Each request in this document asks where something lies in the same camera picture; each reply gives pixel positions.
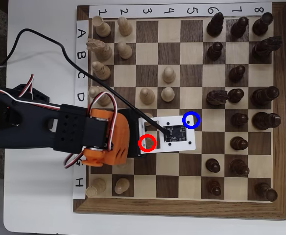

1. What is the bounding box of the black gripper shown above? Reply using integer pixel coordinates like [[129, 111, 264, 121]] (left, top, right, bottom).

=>
[[119, 109, 146, 159]]

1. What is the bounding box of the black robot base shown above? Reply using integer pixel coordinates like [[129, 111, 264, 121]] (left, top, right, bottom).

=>
[[12, 84, 50, 103]]

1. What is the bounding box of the white pawn D3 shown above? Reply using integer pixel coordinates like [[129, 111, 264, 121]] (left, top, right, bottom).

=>
[[139, 87, 156, 106]]

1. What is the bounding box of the light wooden queen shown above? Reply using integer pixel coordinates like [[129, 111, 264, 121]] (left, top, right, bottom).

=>
[[88, 86, 113, 107]]

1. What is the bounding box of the light wooden rook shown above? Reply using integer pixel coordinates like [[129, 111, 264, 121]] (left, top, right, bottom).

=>
[[91, 16, 112, 38], [85, 178, 107, 198]]

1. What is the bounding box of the light wooden bishop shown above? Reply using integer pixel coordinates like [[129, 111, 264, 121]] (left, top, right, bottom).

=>
[[92, 61, 112, 81]]

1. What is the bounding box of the white paper strip with letters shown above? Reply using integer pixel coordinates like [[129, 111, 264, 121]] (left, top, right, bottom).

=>
[[72, 19, 90, 200]]

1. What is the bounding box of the wooden chessboard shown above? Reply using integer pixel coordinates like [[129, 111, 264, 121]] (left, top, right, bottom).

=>
[[72, 1, 286, 221]]

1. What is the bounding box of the dark wooden pawn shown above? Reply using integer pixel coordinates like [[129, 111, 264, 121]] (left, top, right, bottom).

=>
[[206, 41, 224, 62], [231, 112, 249, 129], [205, 158, 221, 173], [231, 16, 249, 39], [228, 65, 246, 83], [208, 180, 222, 197], [227, 88, 245, 103], [230, 136, 249, 151]]

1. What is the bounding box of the light wooden knight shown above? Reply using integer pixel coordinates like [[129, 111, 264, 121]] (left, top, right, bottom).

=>
[[86, 38, 113, 62]]

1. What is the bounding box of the dark wooden knight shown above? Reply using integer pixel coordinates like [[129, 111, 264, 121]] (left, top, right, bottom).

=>
[[252, 35, 283, 61], [206, 90, 231, 106]]

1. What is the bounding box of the dark wooden bishop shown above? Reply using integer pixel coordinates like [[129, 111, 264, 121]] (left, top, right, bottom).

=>
[[206, 12, 225, 38], [229, 158, 251, 177]]

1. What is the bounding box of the white paper strip with numbers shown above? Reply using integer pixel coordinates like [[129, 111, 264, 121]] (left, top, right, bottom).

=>
[[89, 2, 273, 18]]

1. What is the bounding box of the dark wooden king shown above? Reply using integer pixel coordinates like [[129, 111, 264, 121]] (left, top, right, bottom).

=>
[[252, 112, 282, 131]]

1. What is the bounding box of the dark wooden queen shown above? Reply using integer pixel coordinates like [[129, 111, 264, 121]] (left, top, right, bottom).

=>
[[251, 85, 280, 107]]

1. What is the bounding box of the dark wooden rook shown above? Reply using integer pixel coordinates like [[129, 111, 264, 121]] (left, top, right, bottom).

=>
[[252, 11, 274, 37], [255, 182, 279, 203]]

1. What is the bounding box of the black camera cable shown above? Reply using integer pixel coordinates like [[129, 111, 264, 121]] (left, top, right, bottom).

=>
[[5, 28, 172, 136]]

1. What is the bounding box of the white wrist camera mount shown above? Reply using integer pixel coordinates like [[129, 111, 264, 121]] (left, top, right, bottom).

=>
[[138, 115, 197, 154]]

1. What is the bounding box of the red white black servo wire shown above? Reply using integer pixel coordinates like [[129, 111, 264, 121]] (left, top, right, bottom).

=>
[[88, 92, 118, 151], [0, 73, 62, 110], [64, 150, 85, 170]]

